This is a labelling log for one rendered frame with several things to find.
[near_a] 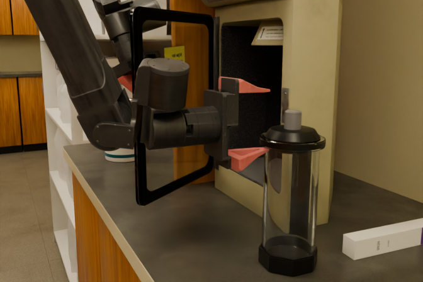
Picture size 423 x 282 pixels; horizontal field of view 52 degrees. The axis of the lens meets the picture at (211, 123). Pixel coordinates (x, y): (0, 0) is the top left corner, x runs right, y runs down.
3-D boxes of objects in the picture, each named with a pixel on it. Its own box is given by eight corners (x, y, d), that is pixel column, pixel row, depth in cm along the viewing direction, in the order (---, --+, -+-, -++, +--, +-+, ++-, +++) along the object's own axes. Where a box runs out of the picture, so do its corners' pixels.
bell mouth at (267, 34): (297, 45, 109) (298, 22, 108) (347, 45, 93) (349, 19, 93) (236, 45, 101) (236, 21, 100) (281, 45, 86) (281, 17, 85)
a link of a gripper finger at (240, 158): (279, 122, 67) (226, 127, 63) (278, 167, 68) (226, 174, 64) (256, 116, 73) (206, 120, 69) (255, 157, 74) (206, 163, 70)
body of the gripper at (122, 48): (129, 75, 100) (117, 46, 100) (161, 58, 95) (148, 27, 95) (109, 78, 94) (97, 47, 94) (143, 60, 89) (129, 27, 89)
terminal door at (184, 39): (213, 170, 113) (213, 14, 106) (138, 208, 87) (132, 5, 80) (210, 170, 113) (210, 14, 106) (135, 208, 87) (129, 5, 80)
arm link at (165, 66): (106, 119, 67) (92, 145, 59) (107, 46, 62) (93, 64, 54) (182, 128, 67) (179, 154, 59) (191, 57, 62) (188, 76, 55)
